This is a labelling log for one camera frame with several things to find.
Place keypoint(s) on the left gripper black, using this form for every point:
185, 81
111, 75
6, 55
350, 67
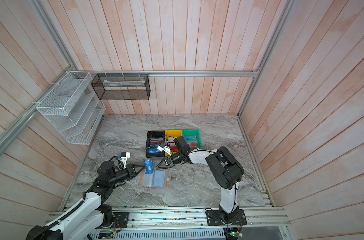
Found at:
131, 171

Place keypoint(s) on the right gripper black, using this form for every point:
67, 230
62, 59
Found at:
169, 161

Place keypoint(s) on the blue VIP card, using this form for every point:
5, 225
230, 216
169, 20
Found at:
149, 166

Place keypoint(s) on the tan leather card holder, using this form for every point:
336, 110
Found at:
158, 179

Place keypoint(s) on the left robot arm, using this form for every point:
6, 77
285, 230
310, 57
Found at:
90, 212

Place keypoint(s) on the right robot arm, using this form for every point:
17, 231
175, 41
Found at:
226, 170

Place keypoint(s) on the red and white cards stack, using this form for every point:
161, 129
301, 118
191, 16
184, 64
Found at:
173, 147

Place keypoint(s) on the clear cards with red circles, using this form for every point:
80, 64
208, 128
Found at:
192, 141

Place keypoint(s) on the black plastic bin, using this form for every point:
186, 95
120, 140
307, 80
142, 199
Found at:
154, 134

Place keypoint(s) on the yellow plastic bin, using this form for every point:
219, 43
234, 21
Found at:
170, 135

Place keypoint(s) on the green plastic bin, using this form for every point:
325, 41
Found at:
194, 132

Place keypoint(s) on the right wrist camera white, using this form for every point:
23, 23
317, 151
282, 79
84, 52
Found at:
164, 147

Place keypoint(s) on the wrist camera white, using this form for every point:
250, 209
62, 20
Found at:
164, 147
122, 160

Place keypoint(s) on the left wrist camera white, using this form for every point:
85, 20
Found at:
122, 160

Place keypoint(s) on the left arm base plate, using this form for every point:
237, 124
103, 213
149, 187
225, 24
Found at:
118, 220

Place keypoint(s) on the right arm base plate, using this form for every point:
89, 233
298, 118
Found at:
221, 218

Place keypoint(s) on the white wire mesh shelf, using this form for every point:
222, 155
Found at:
72, 109

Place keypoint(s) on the black wire mesh basket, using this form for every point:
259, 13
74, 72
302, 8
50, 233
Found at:
119, 87

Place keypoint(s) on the aluminium front rail frame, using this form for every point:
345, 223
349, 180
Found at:
187, 223

